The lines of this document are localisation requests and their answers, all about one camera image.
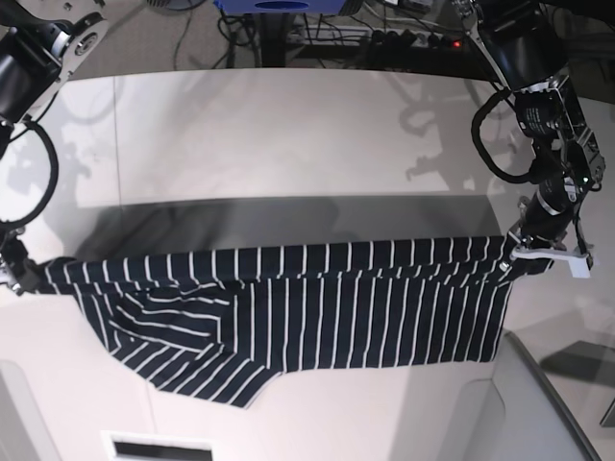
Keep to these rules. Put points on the blue box on stand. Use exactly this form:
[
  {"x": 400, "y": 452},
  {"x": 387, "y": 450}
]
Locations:
[{"x": 279, "y": 6}]

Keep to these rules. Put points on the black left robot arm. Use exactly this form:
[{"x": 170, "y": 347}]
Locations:
[{"x": 520, "y": 45}]

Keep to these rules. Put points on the navy white striped t-shirt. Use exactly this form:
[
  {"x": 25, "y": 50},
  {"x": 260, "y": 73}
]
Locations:
[{"x": 221, "y": 325}]

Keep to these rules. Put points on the black power strip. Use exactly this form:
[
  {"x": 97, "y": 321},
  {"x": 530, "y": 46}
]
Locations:
[{"x": 353, "y": 37}]

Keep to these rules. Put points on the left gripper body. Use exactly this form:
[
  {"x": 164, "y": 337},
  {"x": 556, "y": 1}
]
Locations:
[{"x": 536, "y": 227}]

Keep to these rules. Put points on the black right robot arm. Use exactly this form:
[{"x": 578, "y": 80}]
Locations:
[{"x": 44, "y": 44}]

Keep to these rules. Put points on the grey monitor edge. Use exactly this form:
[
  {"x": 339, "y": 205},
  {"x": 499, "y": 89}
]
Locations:
[{"x": 564, "y": 414}]

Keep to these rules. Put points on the black table leg post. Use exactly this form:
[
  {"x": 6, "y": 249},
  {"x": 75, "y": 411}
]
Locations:
[{"x": 272, "y": 32}]

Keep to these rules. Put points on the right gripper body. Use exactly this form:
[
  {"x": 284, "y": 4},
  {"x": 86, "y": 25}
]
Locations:
[{"x": 18, "y": 272}]

